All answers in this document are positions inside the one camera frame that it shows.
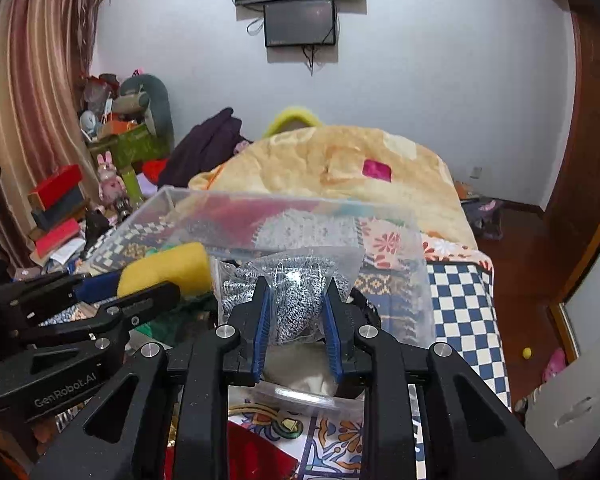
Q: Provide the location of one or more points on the pink rabbit toy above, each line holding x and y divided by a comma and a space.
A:
111, 182

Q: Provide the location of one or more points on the white cabinet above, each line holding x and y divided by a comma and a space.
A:
570, 400

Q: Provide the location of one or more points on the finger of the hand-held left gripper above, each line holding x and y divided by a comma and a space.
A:
97, 287
130, 310

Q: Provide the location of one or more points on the colourful patterned blanket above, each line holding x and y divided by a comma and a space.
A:
330, 435

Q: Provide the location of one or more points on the dark purple garment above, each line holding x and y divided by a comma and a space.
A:
207, 147

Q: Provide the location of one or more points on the yellow plush sponge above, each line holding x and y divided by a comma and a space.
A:
170, 270

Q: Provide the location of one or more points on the clear plastic storage box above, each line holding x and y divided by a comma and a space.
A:
300, 225

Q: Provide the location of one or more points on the red cloth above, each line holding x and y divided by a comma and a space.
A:
260, 455

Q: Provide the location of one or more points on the yellow ball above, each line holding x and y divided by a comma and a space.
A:
527, 352

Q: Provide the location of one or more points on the blue-white checked bedsheet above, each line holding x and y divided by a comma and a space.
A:
472, 310

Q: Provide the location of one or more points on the yellow-green plush toy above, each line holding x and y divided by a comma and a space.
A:
292, 119

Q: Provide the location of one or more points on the pink floor toy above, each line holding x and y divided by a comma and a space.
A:
555, 364

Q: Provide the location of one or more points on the purple stool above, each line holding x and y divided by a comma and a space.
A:
485, 217

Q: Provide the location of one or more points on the small black wall monitor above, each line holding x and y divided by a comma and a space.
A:
300, 22

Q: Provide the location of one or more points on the wooden door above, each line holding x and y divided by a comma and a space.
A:
587, 150

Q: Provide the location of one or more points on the orange patchwork quilt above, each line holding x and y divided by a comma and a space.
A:
340, 170

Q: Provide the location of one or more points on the red gift box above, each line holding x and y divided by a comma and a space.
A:
55, 187

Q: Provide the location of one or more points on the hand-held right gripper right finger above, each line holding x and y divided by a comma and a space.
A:
332, 335

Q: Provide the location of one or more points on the striped brown curtain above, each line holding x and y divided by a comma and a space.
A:
30, 100

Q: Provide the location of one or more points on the grey plush toy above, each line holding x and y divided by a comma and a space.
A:
152, 102

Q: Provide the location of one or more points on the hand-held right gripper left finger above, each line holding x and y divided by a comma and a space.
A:
261, 327

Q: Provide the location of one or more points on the bagged blue-white knitted cloth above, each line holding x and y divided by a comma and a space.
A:
292, 300

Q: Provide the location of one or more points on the green patterned box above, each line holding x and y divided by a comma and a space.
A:
132, 147

